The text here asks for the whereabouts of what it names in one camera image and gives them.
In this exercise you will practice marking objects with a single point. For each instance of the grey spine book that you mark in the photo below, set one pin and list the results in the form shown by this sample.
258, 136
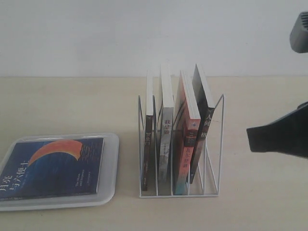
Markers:
165, 120

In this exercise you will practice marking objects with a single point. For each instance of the black spine book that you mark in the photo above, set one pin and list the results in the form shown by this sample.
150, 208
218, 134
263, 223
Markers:
206, 107

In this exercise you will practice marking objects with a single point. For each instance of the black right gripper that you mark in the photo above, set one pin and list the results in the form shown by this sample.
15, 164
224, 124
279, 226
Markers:
286, 135

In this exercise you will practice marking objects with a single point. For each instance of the blue moon cover book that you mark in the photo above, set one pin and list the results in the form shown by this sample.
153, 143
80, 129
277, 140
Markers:
43, 169

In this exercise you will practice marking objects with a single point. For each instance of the dark brown thin book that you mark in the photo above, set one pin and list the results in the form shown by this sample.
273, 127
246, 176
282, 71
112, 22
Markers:
148, 126

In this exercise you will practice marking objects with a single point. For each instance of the red spine book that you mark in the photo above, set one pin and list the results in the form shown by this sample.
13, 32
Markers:
186, 124

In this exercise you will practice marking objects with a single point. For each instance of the white plastic tray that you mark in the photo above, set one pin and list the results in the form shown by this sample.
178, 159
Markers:
107, 179

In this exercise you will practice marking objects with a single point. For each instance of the white wire book rack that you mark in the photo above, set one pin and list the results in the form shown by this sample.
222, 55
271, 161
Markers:
206, 183

